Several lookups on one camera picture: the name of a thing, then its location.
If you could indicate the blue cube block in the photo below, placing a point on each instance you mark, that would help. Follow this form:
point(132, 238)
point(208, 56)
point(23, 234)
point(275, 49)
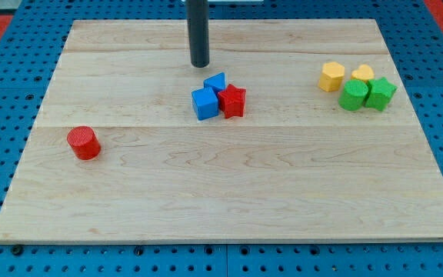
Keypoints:
point(205, 103)

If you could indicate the yellow heart block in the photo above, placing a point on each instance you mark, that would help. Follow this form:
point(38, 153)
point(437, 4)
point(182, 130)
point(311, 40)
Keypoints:
point(363, 73)

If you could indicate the green cylinder block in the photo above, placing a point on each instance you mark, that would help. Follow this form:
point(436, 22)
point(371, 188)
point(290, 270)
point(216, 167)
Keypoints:
point(353, 95)

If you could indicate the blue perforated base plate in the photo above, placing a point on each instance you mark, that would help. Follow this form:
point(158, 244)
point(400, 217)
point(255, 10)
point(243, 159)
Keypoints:
point(29, 51)

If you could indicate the wooden board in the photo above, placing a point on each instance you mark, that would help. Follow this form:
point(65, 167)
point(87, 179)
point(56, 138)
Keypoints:
point(296, 168)

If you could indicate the blue triangle block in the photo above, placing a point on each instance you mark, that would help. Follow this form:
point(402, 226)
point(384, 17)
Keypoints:
point(216, 82)

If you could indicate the red star block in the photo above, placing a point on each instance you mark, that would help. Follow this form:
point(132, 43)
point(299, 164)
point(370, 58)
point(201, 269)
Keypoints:
point(232, 101)

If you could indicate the yellow pentagon block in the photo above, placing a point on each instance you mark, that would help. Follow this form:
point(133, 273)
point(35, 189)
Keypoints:
point(332, 74)

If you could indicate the red cylinder block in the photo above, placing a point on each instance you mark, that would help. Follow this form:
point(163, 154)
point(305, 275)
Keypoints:
point(83, 142)

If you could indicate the green star block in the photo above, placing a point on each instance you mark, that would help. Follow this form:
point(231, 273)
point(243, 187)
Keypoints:
point(380, 93)

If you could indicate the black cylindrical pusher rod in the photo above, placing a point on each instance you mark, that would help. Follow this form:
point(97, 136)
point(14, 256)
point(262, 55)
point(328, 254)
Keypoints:
point(197, 20)

